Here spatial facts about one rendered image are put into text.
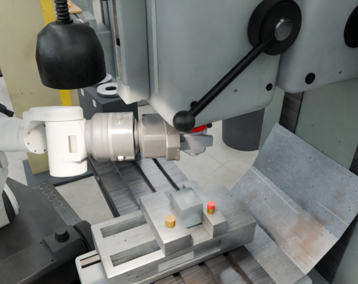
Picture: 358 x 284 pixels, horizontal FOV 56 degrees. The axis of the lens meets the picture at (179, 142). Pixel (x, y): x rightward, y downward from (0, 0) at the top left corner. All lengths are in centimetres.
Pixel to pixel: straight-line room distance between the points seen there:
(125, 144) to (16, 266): 85
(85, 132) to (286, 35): 35
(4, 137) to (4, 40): 155
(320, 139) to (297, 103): 11
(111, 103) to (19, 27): 128
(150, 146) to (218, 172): 198
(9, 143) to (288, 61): 53
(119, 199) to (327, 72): 63
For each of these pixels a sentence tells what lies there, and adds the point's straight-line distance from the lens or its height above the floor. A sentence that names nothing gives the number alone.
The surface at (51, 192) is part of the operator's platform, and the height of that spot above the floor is 40.
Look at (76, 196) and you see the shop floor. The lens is 242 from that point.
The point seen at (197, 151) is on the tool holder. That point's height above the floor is 122.
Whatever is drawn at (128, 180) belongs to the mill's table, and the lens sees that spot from 102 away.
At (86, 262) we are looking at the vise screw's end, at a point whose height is 98.
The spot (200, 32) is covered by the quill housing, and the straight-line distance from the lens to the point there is 43.
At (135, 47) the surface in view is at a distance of 49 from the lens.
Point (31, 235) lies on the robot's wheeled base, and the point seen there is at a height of 57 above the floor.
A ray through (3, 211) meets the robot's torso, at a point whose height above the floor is 72.
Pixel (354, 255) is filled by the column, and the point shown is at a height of 87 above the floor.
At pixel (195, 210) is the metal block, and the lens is 74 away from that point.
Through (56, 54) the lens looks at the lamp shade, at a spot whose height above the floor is 146.
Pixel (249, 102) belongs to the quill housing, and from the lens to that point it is 52.
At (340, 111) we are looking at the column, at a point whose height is 121.
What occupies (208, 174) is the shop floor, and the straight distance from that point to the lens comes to 251.
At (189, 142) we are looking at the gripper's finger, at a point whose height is 124.
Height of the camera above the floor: 157
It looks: 33 degrees down
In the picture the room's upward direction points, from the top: straight up
